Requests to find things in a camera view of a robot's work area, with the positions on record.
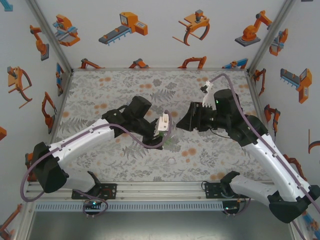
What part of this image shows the clear bottle green label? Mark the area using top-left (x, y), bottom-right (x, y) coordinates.
top-left (162, 133), bottom-right (181, 149)

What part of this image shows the floral patterned table mat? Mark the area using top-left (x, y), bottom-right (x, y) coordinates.
top-left (52, 69), bottom-right (280, 183)

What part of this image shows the aluminium frame rail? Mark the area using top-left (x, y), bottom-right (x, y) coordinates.
top-left (71, 67), bottom-right (250, 73)
top-left (246, 71), bottom-right (265, 120)
top-left (48, 69), bottom-right (75, 145)

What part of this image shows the wide aluminium mounting rail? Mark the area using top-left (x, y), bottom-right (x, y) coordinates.
top-left (26, 181), bottom-right (276, 202)

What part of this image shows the white slotted cable duct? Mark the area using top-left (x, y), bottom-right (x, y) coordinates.
top-left (34, 201), bottom-right (225, 212)

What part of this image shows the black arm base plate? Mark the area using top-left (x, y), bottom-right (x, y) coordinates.
top-left (202, 181), bottom-right (226, 200)
top-left (98, 183), bottom-right (118, 200)

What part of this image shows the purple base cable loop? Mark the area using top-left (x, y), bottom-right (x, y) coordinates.
top-left (223, 196), bottom-right (252, 218)
top-left (82, 195), bottom-right (113, 219)

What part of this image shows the aluminium frame post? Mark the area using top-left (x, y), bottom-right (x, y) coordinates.
top-left (13, 201), bottom-right (37, 240)
top-left (247, 0), bottom-right (300, 73)
top-left (24, 0), bottom-right (75, 73)
top-left (291, 222), bottom-right (310, 240)

